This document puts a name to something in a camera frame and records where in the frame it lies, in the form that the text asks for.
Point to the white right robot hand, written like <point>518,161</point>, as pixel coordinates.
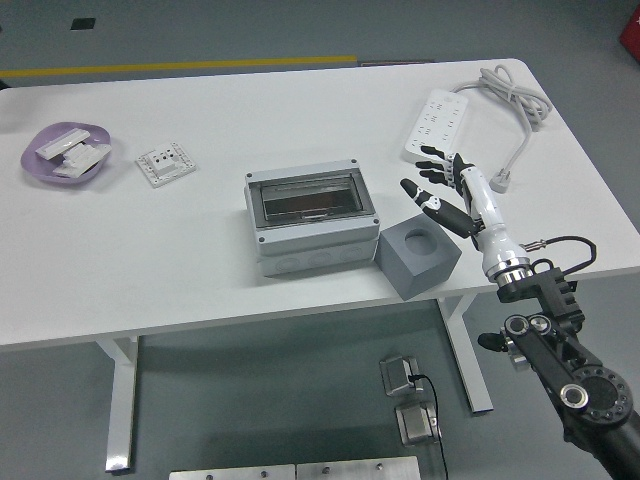
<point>490,215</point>

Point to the grey electrical enclosure box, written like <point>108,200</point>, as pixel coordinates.
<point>310,240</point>

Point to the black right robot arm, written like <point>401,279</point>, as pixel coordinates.
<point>550,350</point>

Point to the grey cube with round hole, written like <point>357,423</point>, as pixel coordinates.
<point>400,270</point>

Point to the white power strip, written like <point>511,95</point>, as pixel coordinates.
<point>435,120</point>

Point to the white right table leg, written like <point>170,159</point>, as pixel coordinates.
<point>470,360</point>

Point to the white table leg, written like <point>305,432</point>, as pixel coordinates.
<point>120,400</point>
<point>470,360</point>

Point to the red object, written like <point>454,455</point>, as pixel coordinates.
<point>631,32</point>

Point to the wide metal plate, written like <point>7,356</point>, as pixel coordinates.
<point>357,470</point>
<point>230,474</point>

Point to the white square socket module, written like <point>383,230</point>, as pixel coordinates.
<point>165,165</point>

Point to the yellow floor tape line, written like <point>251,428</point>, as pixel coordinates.
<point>175,65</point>

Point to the small white plastic part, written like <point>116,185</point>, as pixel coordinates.
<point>70,170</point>
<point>92,151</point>

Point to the white left table leg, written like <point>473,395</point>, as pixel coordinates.
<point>120,400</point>

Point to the long white plastic bar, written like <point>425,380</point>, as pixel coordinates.
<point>62,142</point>

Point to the black floor hatch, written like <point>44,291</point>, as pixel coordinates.
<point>83,24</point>

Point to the purple plate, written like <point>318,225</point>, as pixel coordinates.
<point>35,165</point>

